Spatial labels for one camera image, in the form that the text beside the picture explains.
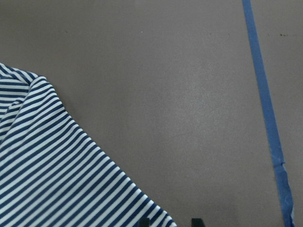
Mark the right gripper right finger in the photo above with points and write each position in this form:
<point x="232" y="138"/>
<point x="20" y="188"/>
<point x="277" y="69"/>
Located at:
<point x="197" y="222"/>

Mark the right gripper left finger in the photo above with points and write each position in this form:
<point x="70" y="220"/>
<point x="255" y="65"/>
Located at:
<point x="144" y="222"/>

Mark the blue white striped polo shirt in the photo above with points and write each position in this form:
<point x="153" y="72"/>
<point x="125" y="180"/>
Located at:
<point x="52" y="174"/>

